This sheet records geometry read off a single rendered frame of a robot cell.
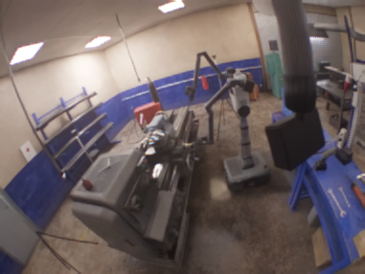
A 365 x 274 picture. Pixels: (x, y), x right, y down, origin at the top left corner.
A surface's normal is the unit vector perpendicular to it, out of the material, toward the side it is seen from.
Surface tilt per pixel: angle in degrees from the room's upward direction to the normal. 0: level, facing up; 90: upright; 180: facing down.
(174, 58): 90
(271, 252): 0
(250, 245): 0
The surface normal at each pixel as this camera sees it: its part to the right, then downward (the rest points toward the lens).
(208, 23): -0.16, 0.52
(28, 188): 0.95, -0.16
